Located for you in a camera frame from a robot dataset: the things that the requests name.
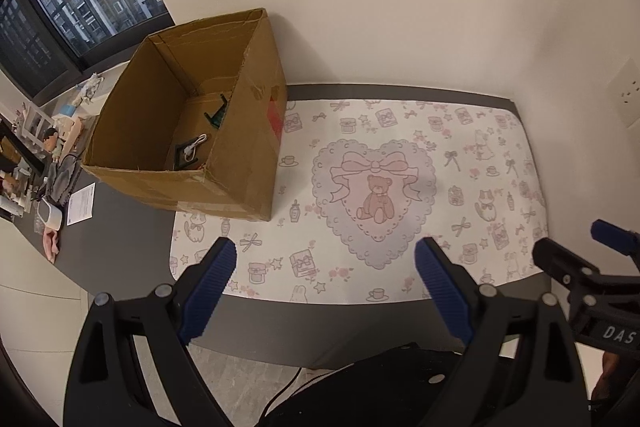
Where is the white usb cable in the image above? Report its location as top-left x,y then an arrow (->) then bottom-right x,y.
180,133 -> 208,158

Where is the brown cardboard box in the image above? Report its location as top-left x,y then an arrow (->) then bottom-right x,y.
82,8 -> 288,221

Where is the white side wall socket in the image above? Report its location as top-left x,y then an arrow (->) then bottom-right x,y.
606,58 -> 640,128

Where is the dark green frame stand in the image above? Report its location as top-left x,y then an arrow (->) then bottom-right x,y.
174,133 -> 208,170

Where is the dark green slatted toy bench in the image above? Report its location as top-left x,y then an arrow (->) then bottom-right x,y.
204,93 -> 229,129

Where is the pink patterned table mat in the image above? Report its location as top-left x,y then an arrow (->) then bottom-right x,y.
168,100 -> 548,305

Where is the white paper sheet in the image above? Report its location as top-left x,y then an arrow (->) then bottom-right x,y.
66,183 -> 96,227

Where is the window with dark frame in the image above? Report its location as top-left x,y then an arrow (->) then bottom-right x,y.
0,0 -> 177,103

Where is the cartoon figure doll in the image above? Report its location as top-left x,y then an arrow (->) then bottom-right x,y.
42,127 -> 61,158

